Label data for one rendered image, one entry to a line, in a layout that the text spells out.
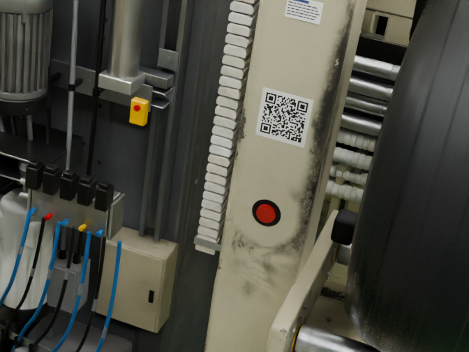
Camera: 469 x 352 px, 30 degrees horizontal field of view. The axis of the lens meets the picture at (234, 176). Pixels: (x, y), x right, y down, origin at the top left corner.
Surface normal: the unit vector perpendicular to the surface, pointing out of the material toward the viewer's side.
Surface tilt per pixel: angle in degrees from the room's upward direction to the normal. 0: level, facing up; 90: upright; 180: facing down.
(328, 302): 0
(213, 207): 90
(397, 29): 90
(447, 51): 41
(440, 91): 52
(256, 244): 90
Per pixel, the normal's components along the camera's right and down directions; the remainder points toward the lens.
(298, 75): -0.33, 0.40
